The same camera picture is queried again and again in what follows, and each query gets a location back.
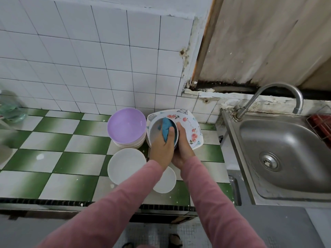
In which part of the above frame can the metal wire dish rack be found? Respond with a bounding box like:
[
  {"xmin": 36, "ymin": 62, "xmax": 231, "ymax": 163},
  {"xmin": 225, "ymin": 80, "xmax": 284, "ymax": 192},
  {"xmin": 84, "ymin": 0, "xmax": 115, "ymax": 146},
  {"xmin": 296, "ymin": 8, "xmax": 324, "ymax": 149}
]
[{"xmin": 306, "ymin": 103, "xmax": 331, "ymax": 149}]

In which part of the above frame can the stack of floral plates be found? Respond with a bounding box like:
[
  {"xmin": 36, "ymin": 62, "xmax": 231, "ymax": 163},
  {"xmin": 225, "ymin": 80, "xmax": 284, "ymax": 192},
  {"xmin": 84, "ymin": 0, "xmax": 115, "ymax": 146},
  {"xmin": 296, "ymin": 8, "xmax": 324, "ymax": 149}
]
[{"xmin": 146, "ymin": 109, "xmax": 204, "ymax": 151}]

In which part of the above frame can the small white bowl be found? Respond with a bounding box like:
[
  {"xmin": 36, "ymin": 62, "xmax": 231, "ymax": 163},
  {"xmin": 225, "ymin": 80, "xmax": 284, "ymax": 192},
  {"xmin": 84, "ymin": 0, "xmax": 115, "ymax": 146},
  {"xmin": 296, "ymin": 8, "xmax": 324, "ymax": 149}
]
[
  {"xmin": 148, "ymin": 116, "xmax": 181, "ymax": 149},
  {"xmin": 152, "ymin": 166, "xmax": 178, "ymax": 194}
]

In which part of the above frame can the stainless steel sink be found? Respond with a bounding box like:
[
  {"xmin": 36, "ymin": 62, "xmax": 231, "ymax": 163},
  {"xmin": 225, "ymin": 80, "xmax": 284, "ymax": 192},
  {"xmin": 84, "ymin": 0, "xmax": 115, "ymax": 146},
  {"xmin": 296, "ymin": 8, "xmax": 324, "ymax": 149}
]
[{"xmin": 221, "ymin": 108, "xmax": 331, "ymax": 208}]

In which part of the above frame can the chrome faucet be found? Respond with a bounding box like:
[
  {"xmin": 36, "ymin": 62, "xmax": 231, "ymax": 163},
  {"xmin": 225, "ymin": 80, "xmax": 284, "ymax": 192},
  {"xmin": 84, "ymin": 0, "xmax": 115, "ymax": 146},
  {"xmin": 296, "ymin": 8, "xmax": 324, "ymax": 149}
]
[{"xmin": 234, "ymin": 82, "xmax": 305, "ymax": 121}]

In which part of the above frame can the person's left hand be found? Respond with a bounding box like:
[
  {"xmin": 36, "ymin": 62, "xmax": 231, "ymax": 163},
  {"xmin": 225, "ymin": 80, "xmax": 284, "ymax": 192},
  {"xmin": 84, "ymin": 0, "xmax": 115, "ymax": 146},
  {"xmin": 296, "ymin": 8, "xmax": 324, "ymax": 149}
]
[{"xmin": 149, "ymin": 126, "xmax": 177, "ymax": 172}]

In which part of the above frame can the green checkered tile countertop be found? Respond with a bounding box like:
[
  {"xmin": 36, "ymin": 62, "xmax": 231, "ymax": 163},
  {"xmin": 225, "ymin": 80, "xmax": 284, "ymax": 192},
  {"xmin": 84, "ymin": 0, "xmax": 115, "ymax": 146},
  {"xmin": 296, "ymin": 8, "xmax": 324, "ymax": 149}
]
[{"xmin": 0, "ymin": 107, "xmax": 236, "ymax": 210}]

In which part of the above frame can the weathered wooden board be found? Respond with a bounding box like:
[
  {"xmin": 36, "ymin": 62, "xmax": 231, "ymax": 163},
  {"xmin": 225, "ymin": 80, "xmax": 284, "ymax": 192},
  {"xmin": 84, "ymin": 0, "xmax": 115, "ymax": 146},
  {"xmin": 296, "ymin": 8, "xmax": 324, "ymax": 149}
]
[{"xmin": 191, "ymin": 0, "xmax": 331, "ymax": 93}]

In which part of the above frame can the clear bottle with green liquid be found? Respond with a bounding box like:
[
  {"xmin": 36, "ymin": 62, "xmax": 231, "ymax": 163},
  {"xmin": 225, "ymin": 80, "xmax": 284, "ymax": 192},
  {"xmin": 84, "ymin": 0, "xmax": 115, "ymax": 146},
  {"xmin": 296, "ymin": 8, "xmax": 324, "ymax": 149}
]
[{"xmin": 0, "ymin": 93, "xmax": 28, "ymax": 125}]

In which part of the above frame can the person's left forearm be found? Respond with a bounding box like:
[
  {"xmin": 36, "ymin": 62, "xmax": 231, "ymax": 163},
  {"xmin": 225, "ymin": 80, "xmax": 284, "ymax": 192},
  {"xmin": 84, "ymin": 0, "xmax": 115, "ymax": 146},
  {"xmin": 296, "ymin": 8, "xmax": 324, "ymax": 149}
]
[{"xmin": 36, "ymin": 160, "xmax": 164, "ymax": 248}]

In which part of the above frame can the person's right forearm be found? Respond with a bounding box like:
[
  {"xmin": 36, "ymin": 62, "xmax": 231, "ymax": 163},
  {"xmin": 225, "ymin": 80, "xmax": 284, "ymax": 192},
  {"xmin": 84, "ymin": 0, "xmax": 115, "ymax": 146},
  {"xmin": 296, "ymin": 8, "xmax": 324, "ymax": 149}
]
[{"xmin": 181, "ymin": 156, "xmax": 267, "ymax": 248}]

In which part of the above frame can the purple plastic bowl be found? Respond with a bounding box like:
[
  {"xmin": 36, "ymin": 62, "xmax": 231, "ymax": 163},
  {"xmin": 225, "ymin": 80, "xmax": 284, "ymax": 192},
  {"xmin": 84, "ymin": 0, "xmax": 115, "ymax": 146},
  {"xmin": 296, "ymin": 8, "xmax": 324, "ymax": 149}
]
[{"xmin": 108, "ymin": 108, "xmax": 148, "ymax": 149}]

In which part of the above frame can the person's right leg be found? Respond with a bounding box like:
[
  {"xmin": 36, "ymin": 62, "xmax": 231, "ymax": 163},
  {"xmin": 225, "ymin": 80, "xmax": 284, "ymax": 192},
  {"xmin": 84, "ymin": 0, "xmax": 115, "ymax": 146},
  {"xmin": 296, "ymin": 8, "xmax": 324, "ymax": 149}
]
[{"xmin": 168, "ymin": 233, "xmax": 183, "ymax": 248}]

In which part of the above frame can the blue cleaning cloth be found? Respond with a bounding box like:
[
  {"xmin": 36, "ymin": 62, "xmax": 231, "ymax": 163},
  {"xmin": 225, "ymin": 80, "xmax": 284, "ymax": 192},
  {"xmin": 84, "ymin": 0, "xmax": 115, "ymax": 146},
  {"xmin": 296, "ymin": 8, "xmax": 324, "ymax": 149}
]
[{"xmin": 161, "ymin": 118, "xmax": 175, "ymax": 144}]

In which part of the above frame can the person's right hand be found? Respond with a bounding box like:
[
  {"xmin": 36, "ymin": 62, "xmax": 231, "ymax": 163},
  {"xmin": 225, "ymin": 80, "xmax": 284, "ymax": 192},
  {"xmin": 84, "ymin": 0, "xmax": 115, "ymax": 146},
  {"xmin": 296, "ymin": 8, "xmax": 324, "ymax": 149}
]
[{"xmin": 172, "ymin": 122, "xmax": 196, "ymax": 170}]

